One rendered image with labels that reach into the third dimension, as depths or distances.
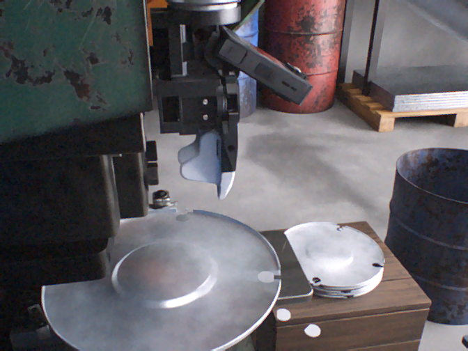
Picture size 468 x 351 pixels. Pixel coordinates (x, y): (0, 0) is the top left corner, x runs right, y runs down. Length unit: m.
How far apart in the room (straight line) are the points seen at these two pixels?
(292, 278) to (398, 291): 0.73
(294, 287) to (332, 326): 0.64
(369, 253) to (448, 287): 0.40
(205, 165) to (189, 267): 0.15
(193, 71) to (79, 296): 0.29
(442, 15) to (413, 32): 3.81
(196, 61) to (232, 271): 0.27
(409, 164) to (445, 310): 0.52
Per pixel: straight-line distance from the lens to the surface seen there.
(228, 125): 0.45
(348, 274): 1.24
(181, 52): 0.45
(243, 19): 0.77
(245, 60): 0.46
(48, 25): 0.27
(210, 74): 0.46
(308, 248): 1.30
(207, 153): 0.48
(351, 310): 1.19
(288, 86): 0.48
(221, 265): 0.59
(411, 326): 1.31
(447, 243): 1.56
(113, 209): 0.45
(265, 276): 0.58
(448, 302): 1.70
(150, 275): 0.58
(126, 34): 0.27
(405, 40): 4.41
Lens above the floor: 1.15
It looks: 28 degrees down
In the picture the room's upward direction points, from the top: straight up
